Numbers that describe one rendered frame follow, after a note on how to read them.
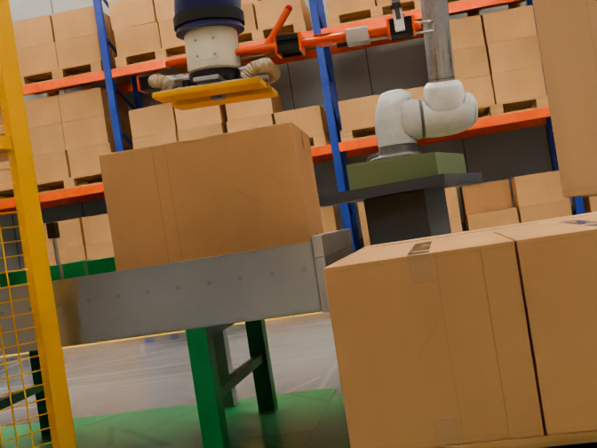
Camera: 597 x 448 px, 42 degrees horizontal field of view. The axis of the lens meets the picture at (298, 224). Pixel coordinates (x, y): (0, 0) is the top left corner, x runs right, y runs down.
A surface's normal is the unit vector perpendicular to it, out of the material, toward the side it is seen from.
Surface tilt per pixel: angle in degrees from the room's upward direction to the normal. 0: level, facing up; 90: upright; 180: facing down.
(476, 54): 90
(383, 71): 90
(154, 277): 90
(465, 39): 90
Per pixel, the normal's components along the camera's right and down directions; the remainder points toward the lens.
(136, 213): -0.14, 0.01
